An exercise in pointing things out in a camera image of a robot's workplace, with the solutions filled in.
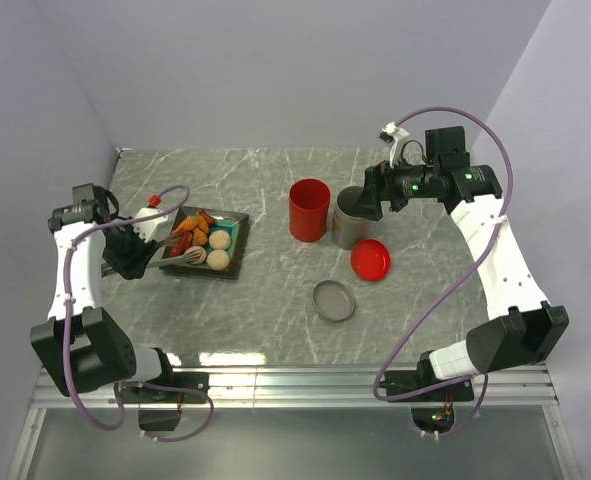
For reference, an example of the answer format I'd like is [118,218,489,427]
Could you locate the red round lid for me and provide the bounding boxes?
[350,238,391,282]

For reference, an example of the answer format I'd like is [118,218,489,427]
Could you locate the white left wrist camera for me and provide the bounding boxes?
[133,195,172,246]

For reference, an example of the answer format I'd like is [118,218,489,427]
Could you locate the grey round lid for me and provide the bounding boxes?
[312,279,356,322]

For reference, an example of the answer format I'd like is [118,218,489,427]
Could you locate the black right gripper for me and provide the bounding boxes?
[349,151,440,221]

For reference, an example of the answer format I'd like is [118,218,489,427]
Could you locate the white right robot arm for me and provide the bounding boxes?
[354,123,569,400]

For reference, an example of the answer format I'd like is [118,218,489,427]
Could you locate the orange fried food pieces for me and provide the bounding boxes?
[172,214,211,249]

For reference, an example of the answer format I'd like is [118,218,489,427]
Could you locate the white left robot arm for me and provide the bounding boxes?
[30,183,178,402]

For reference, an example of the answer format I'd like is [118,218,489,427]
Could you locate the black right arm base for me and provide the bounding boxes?
[373,366,480,440]

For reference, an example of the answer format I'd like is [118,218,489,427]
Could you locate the red cylindrical canister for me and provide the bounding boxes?
[289,178,331,243]

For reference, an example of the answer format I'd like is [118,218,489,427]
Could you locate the red sausage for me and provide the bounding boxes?
[197,209,216,227]

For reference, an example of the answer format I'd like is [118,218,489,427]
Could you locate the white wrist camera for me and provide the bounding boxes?
[133,195,172,246]
[379,122,411,168]

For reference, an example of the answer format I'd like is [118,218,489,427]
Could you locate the teal square plate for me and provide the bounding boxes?
[159,206,250,280]

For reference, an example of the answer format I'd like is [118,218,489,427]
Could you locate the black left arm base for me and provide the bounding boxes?
[118,372,214,439]

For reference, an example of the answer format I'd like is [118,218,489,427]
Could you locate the steel serving tongs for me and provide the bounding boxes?
[101,237,191,280]

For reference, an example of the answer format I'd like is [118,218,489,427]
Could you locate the aluminium rail frame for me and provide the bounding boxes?
[9,365,582,479]

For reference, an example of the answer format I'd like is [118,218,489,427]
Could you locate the grey cylindrical canister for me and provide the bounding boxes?
[331,186,370,250]

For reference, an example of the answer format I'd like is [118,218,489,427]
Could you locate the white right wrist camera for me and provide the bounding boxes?
[379,122,411,168]

